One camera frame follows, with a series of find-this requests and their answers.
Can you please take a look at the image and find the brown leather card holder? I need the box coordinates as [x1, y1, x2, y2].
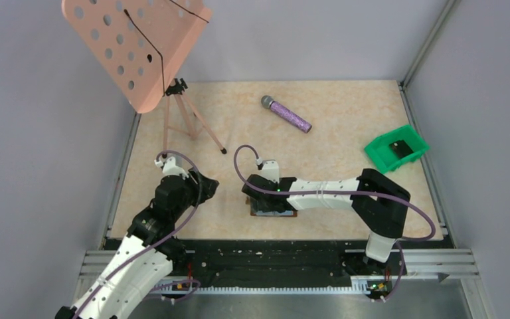
[245, 197, 298, 217]

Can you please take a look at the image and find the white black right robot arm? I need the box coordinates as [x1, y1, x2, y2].
[242, 168, 410, 274]

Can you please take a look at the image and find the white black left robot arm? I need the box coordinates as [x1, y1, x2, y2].
[55, 169, 219, 318]

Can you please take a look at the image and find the black card in bin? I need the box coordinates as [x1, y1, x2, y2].
[389, 140, 414, 159]

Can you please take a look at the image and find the purple glitter microphone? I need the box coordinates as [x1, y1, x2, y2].
[261, 95, 312, 133]

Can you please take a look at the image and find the green plastic bin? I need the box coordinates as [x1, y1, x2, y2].
[364, 124, 430, 173]

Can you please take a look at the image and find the pink music stand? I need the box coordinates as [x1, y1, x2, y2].
[61, 0, 227, 154]

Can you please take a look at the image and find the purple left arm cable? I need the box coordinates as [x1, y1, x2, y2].
[72, 150, 203, 319]

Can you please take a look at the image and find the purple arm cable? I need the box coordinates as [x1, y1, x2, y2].
[72, 150, 203, 319]
[233, 145, 437, 302]

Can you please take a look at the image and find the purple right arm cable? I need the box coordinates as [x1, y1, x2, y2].
[233, 145, 437, 302]

